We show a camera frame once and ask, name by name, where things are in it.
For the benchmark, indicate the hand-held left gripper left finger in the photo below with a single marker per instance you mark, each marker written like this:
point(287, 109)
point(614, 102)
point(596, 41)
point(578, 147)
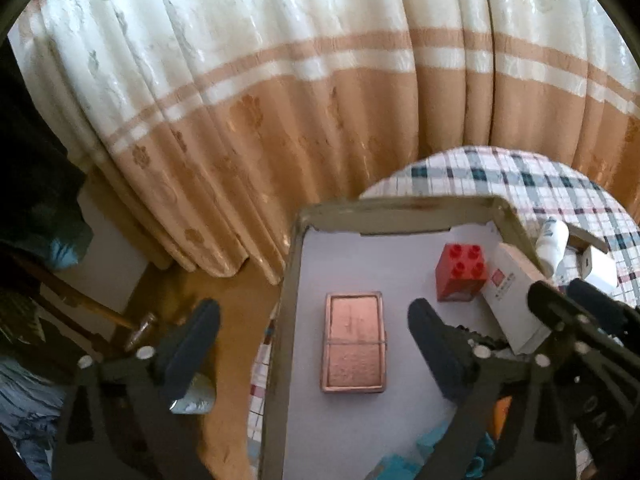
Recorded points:
point(192, 345)

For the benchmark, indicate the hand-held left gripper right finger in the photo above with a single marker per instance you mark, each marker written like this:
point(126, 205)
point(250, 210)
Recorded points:
point(435, 345)

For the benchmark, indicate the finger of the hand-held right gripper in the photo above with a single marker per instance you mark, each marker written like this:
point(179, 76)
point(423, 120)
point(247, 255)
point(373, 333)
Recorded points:
point(600, 305)
point(555, 305)

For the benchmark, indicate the white box red label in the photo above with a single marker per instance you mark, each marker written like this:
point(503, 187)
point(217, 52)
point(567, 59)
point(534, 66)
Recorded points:
point(510, 305)

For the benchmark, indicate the dark brown slim box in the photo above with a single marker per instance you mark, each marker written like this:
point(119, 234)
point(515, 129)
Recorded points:
point(582, 238)

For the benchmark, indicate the copper metal case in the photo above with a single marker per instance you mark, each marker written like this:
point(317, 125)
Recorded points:
point(352, 340)

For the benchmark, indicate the gold rimmed white tray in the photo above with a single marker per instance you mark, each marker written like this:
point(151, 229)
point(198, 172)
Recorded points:
point(310, 285)

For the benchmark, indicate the small white box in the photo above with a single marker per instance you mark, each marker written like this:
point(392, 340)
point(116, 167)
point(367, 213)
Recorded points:
point(602, 267)

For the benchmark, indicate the metal can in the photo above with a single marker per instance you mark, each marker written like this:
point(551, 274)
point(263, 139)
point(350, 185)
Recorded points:
point(197, 397)

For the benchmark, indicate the white plastic bottle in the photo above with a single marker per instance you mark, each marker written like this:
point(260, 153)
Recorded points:
point(552, 240)

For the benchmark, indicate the red building block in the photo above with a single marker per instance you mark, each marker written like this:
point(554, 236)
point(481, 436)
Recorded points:
point(457, 280)

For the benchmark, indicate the blue building block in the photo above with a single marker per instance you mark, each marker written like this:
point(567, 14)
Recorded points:
point(430, 442)

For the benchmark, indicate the plaid bed sheet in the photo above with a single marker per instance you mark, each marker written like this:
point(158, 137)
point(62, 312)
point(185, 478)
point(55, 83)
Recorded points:
point(500, 170)

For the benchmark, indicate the light blue cloth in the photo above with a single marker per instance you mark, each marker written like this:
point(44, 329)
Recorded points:
point(65, 255)

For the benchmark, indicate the blue denim cloth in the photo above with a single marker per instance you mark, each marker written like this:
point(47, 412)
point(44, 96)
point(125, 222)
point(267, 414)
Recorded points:
point(22, 410)

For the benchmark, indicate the dark cloth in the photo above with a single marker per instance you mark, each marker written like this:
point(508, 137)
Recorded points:
point(35, 175)

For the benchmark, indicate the cream and tan curtain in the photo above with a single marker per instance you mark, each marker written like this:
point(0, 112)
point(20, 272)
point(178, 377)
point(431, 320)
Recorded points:
point(300, 110)

